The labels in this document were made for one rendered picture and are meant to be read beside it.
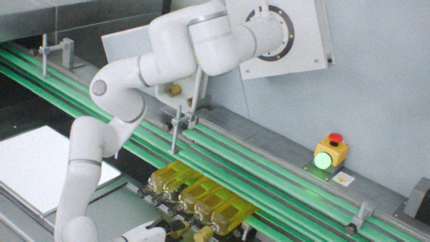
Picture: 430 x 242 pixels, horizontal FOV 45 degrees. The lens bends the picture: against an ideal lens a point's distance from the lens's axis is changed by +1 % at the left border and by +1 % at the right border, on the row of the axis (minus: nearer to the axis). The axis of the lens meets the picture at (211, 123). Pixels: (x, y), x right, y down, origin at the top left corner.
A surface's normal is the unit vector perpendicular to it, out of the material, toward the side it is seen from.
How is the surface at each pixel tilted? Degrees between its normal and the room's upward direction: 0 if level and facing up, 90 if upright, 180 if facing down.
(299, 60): 4
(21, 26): 90
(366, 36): 0
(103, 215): 90
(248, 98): 0
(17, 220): 90
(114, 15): 90
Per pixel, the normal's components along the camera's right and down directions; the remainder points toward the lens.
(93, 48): 0.78, 0.41
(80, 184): 0.15, 0.75
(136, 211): 0.16, -0.86
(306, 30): -0.55, 0.30
